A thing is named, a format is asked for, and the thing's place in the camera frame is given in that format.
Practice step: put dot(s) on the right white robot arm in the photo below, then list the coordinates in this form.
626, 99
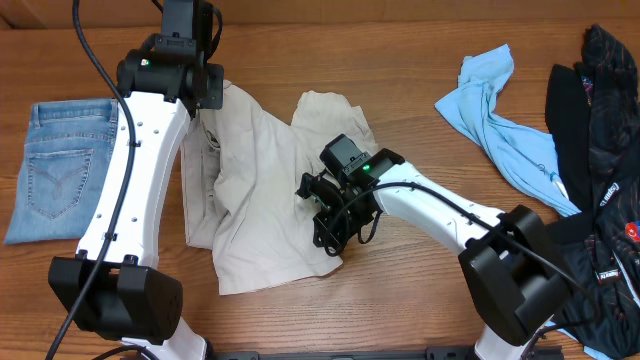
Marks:
516, 279

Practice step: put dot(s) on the beige cotton shorts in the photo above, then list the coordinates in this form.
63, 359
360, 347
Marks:
240, 170

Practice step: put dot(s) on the light blue shirt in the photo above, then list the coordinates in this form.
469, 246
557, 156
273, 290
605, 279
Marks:
524, 156

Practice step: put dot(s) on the black patterned garment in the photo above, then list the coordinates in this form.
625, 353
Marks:
592, 113

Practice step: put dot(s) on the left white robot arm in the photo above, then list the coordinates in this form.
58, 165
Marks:
112, 285

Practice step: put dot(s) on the folded blue denim jeans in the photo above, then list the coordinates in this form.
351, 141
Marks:
67, 152

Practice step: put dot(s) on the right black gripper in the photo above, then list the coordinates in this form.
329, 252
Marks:
339, 236

